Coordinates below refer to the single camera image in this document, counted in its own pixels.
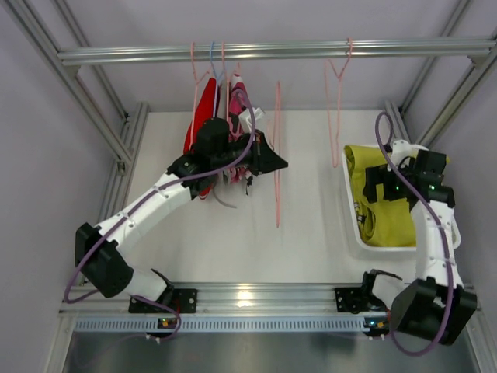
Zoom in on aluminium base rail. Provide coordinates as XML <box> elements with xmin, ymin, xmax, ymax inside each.
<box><xmin>57</xmin><ymin>282</ymin><xmax>482</xmax><ymax>318</ymax></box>

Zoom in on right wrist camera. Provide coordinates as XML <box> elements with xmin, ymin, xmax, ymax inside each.
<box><xmin>390</xmin><ymin>140</ymin><xmax>428</xmax><ymax>169</ymax></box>

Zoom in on pink hanger of red trousers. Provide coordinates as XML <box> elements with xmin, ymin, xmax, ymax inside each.
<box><xmin>189</xmin><ymin>41</ymin><xmax>213</xmax><ymax>148</ymax></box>

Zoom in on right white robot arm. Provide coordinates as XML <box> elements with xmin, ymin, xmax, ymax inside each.
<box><xmin>363</xmin><ymin>145</ymin><xmax>478</xmax><ymax>346</ymax></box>

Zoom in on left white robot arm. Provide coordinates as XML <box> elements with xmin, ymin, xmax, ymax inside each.
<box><xmin>75</xmin><ymin>118</ymin><xmax>288</xmax><ymax>304</ymax></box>

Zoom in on pink camouflage trousers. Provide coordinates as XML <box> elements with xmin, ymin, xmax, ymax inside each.
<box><xmin>224</xmin><ymin>72</ymin><xmax>253</xmax><ymax>196</ymax></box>

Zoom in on red trousers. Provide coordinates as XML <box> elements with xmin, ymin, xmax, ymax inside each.
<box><xmin>182</xmin><ymin>77</ymin><xmax>221</xmax><ymax>201</ymax></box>

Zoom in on aluminium frame post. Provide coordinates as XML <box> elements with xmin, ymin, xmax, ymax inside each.
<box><xmin>0</xmin><ymin>0</ymin><xmax>151</xmax><ymax>284</ymax></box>
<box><xmin>385</xmin><ymin>1</ymin><xmax>496</xmax><ymax>147</ymax></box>

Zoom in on white plastic basket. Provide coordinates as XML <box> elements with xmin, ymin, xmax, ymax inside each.
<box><xmin>341</xmin><ymin>152</ymin><xmax>461</xmax><ymax>265</ymax></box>

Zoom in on grey slotted cable duct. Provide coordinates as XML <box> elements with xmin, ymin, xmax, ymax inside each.
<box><xmin>74</xmin><ymin>315</ymin><xmax>386</xmax><ymax>333</ymax></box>

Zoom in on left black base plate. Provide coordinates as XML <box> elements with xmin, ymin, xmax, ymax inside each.
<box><xmin>128</xmin><ymin>288</ymin><xmax>198</xmax><ymax>314</ymax></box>

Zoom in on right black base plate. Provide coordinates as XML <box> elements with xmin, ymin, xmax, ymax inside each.
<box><xmin>334</xmin><ymin>287</ymin><xmax>381</xmax><ymax>314</ymax></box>

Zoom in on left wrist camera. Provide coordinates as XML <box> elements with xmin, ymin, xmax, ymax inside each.
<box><xmin>238</xmin><ymin>107</ymin><xmax>266</xmax><ymax>133</ymax></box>

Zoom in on pink hanger of lime trousers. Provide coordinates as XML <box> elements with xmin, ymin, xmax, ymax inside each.
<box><xmin>270</xmin><ymin>81</ymin><xmax>281</xmax><ymax>228</ymax></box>

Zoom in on left aluminium frame post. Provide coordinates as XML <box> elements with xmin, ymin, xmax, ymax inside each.
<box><xmin>0</xmin><ymin>0</ymin><xmax>151</xmax><ymax>284</ymax></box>

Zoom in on blue hanger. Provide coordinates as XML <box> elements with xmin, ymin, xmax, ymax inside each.
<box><xmin>209</xmin><ymin>41</ymin><xmax>226</xmax><ymax>121</ymax></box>

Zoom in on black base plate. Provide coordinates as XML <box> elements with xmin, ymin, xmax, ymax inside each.
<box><xmin>128</xmin><ymin>288</ymin><xmax>198</xmax><ymax>314</ymax></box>
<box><xmin>334</xmin><ymin>287</ymin><xmax>381</xmax><ymax>314</ymax></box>

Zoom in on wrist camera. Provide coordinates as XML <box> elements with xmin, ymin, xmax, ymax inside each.
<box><xmin>238</xmin><ymin>107</ymin><xmax>266</xmax><ymax>133</ymax></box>
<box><xmin>390</xmin><ymin>140</ymin><xmax>428</xmax><ymax>169</ymax></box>

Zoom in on aluminium hanging rail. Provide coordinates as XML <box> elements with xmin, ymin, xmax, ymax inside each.
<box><xmin>57</xmin><ymin>37</ymin><xmax>496</xmax><ymax>66</ymax></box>

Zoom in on lime green trousers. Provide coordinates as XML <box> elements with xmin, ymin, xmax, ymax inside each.
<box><xmin>344</xmin><ymin>144</ymin><xmax>451</xmax><ymax>248</ymax></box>

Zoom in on pink hanger of camouflage trousers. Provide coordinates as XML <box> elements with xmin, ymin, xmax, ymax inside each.
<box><xmin>221</xmin><ymin>41</ymin><xmax>231</xmax><ymax>121</ymax></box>

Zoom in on right aluminium frame post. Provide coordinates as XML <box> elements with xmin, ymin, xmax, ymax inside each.
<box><xmin>385</xmin><ymin>1</ymin><xmax>496</xmax><ymax>147</ymax></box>

